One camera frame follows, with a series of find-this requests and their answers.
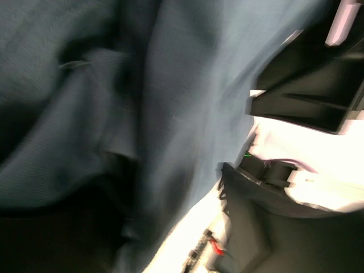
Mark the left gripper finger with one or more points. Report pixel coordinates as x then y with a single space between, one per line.
270 233

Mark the blue-grey t shirt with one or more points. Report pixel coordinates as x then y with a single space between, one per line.
116 117

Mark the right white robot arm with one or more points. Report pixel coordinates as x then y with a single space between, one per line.
308 111

